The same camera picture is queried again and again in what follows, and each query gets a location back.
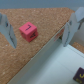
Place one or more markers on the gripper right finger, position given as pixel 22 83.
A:
pixel 71 28

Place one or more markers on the white plastic box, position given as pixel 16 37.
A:
pixel 60 63

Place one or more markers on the purple block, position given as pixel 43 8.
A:
pixel 79 74

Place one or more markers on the pink block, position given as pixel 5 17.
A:
pixel 28 32

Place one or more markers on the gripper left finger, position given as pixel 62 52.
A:
pixel 7 29

